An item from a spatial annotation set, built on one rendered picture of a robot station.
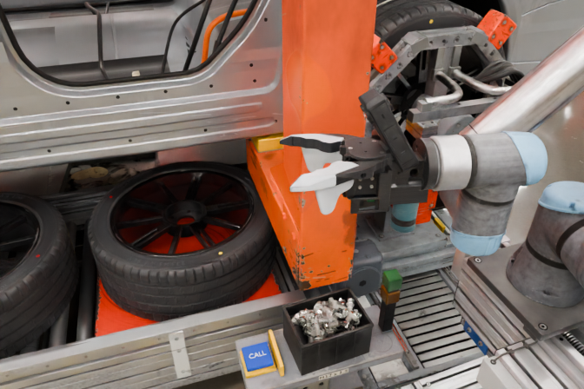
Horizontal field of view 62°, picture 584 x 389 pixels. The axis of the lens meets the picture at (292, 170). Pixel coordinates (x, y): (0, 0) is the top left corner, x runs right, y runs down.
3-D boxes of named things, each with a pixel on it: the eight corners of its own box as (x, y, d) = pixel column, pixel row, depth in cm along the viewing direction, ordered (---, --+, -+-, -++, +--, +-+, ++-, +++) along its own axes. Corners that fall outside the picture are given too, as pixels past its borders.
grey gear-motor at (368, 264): (338, 250, 217) (342, 186, 198) (379, 322, 184) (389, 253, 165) (300, 258, 213) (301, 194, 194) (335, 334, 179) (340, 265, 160)
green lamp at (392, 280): (394, 278, 130) (396, 267, 127) (401, 289, 126) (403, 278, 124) (381, 281, 129) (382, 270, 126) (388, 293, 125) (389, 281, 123)
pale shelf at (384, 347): (375, 311, 146) (376, 304, 144) (402, 358, 132) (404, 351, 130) (235, 346, 135) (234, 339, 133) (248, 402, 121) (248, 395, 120)
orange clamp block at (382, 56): (388, 49, 149) (370, 30, 144) (399, 58, 143) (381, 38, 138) (371, 66, 151) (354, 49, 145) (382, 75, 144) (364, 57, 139)
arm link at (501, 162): (540, 201, 67) (560, 147, 62) (464, 206, 66) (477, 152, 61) (513, 169, 73) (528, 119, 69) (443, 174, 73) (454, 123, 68)
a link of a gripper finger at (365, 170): (345, 190, 57) (391, 168, 63) (345, 179, 57) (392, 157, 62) (316, 177, 61) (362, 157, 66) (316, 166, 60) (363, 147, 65)
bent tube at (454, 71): (493, 71, 157) (501, 39, 151) (534, 95, 141) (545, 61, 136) (446, 78, 153) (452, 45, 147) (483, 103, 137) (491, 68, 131)
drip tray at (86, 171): (157, 156, 300) (156, 151, 298) (155, 195, 266) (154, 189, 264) (70, 165, 291) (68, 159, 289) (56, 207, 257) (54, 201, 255)
